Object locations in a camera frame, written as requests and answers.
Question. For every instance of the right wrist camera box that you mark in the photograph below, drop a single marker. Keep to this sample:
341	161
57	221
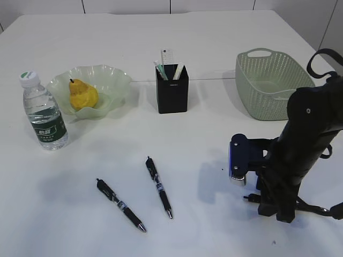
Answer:
246	155

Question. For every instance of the black square pen holder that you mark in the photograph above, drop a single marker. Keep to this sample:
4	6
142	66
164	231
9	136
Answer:
172	95

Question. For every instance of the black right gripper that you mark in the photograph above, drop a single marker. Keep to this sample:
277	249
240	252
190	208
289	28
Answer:
277	190

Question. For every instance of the yellow pear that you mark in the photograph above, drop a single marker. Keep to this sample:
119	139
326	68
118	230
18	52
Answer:
82	94

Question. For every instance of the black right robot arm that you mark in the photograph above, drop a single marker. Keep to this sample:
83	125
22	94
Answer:
314	119

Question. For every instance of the green woven plastic basket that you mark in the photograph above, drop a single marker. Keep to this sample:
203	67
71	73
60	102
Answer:
265	80

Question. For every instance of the transparent plastic ruler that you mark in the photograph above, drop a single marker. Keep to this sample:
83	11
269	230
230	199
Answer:
167	57

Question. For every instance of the clear water bottle green label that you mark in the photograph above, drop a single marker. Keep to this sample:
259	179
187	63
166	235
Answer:
43	112

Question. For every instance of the teal utility knife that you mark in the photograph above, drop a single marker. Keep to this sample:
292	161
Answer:
160	70

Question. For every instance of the green wavy glass plate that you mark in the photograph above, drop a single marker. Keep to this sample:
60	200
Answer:
112	84

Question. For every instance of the black pen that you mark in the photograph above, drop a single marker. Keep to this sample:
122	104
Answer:
111	195
159	186
299	205

